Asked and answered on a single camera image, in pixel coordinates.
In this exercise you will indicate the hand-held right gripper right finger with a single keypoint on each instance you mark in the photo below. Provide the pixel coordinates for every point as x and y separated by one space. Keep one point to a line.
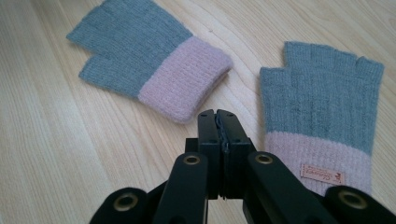
235 140

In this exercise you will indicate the grey pink labelled fingerless glove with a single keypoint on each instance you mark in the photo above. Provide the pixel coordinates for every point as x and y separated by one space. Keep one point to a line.
320 102

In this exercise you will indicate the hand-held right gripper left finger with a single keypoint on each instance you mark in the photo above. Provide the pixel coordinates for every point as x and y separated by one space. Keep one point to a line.
209 133

